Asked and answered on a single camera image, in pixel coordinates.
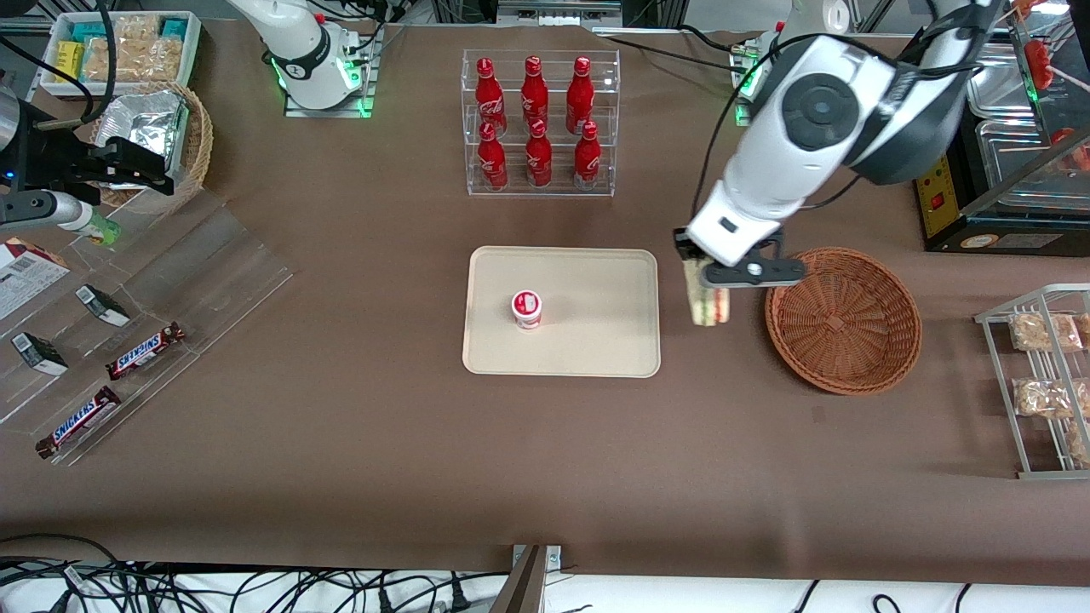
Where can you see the brown wicker basket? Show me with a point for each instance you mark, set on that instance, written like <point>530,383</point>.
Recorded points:
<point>839,332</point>

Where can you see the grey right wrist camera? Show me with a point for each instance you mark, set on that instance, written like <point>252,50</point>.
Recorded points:
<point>38,209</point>

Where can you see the yellow snack box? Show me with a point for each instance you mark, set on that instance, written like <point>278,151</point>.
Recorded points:
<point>70,61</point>

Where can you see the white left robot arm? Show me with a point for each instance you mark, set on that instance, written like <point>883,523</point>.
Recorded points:
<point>766,170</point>

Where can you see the red cola bottle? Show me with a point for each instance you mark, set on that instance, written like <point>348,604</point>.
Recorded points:
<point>538,160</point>
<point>487,95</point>
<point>492,162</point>
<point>534,92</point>
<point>580,94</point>
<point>587,162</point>

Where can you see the beige plastic tray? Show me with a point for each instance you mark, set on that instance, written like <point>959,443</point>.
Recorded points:
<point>596,323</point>

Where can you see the clear cracker bag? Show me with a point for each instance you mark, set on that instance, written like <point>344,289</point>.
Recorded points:
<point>128,38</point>
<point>128,68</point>

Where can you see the small black white box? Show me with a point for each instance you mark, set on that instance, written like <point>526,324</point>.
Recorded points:
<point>38,353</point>
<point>102,305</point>

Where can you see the green white bottle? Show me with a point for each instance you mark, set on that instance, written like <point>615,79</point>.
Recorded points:
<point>100,228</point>

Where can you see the clear acrylic bottle rack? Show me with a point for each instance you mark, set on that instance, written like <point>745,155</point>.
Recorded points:
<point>558,183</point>

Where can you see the grey metal post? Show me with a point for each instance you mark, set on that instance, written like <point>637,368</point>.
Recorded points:
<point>524,587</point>

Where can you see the black food warmer machine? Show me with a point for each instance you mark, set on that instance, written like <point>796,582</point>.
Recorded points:
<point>1005,230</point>

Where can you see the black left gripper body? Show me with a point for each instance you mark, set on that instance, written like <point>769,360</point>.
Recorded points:
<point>683,243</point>

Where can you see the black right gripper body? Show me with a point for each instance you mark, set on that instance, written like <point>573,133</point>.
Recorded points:
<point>53,158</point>

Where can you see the white plastic bin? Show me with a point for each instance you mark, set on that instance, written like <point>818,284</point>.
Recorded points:
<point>192,51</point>

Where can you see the white printed carton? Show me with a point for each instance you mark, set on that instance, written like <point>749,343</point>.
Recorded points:
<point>25,281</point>

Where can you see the teal snack box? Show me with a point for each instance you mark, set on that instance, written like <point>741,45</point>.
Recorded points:
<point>88,32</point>
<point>174,28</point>

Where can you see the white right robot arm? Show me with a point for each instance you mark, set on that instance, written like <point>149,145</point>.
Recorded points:
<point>306,51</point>

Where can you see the silver foil bag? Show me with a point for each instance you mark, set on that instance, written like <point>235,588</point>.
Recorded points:
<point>145,119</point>

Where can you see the triangular sandwich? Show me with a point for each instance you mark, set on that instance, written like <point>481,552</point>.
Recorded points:
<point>702,302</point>

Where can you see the steel food pan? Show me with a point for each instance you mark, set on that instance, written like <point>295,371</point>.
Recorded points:
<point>1005,81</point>
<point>1013,153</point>

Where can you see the red skewered snack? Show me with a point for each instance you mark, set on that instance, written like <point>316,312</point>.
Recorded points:
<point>1039,64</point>
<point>1075,151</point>

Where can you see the light wicker basket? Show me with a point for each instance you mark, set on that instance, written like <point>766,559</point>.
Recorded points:
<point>197,145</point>

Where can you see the clear acrylic stepped display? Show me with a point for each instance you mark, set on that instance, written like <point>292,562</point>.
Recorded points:
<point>213,272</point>

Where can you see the clear bag of pastries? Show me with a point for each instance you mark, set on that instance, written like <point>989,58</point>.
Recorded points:
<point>1043,398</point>
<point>1080,443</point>
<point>1085,329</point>
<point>1043,332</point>

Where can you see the aluminium arm base plate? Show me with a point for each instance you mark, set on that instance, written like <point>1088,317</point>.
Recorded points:
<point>366,94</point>
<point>742,119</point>

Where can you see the red white yogurt cup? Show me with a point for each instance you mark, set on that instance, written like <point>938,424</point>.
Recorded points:
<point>526,308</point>

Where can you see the brown Snickers bar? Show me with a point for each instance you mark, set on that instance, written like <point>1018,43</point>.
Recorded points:
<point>145,351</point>
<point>78,422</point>

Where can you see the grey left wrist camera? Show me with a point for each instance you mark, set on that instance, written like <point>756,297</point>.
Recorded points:
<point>766,272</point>

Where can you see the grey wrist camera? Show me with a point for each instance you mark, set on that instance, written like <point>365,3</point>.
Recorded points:
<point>766,272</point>
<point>38,209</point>

